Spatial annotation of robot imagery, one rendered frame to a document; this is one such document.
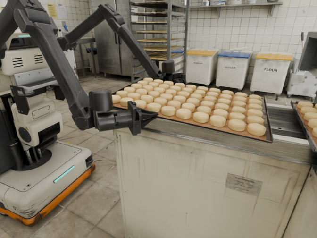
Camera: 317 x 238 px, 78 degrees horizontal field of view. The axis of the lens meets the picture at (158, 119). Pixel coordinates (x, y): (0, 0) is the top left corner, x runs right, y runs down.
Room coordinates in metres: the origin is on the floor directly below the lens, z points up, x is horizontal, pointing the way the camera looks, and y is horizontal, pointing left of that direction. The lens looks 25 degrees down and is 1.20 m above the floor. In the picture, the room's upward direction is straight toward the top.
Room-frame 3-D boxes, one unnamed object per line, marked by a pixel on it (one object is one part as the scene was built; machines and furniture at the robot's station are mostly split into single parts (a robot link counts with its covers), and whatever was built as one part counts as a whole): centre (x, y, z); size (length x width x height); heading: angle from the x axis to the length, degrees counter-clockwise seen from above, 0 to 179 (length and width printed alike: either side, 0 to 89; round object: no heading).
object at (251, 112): (0.65, -0.34, 0.92); 0.05 x 0.05 x 0.02
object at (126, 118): (0.58, 0.11, 0.92); 0.07 x 0.07 x 0.10; 22
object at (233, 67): (3.98, -1.49, 0.38); 0.64 x 0.54 x 0.77; 151
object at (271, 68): (3.66, -2.06, 0.38); 0.64 x 0.54 x 0.77; 149
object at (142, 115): (0.61, 0.04, 0.91); 0.09 x 0.07 x 0.07; 112
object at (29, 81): (1.12, 0.70, 0.86); 0.28 x 0.16 x 0.22; 157
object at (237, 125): (0.55, -0.25, 0.92); 0.05 x 0.05 x 0.02
